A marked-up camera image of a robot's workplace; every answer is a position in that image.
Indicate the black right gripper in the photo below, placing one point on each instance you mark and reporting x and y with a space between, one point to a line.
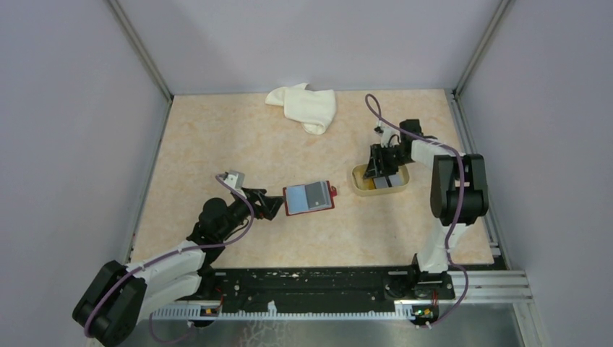
377 167

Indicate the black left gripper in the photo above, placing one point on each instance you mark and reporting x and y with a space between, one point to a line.
269 204

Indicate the gold VIP card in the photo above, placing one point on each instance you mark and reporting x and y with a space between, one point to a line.
365 184

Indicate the black striped card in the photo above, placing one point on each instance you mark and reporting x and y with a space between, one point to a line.
391 181

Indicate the red leather card holder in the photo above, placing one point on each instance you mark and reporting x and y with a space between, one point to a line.
295 199

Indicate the dark grey card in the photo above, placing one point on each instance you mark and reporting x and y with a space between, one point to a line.
318 196

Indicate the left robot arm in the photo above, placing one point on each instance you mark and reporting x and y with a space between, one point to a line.
158 268

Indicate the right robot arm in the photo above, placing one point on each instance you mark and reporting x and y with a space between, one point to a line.
458 191

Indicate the beige oval tray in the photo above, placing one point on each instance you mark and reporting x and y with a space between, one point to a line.
358 171

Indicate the white folded cloth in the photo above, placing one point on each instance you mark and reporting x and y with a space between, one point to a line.
314 110

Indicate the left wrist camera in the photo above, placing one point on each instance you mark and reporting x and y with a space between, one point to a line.
234 180

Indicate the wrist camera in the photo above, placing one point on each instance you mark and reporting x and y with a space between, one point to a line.
387 134
234 180

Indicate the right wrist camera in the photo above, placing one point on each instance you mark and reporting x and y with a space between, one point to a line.
387 134

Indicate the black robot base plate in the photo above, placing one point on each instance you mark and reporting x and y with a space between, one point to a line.
322 290

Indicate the aluminium frame rail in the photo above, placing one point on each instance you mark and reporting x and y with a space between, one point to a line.
474 287

